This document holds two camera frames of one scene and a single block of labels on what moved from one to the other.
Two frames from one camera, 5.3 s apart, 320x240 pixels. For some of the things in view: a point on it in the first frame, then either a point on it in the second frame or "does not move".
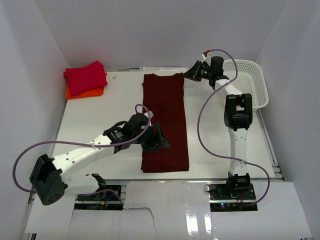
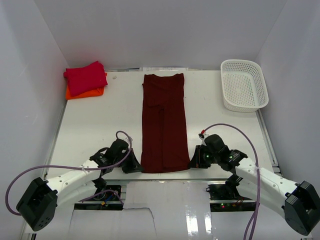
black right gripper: [198, 71] -> [197, 158]
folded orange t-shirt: [95, 92] does not move
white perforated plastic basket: [249, 80] does not move
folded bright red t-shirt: [84, 79] does not move
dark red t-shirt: [164, 97] does not move
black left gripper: [155, 137] -> [130, 163]
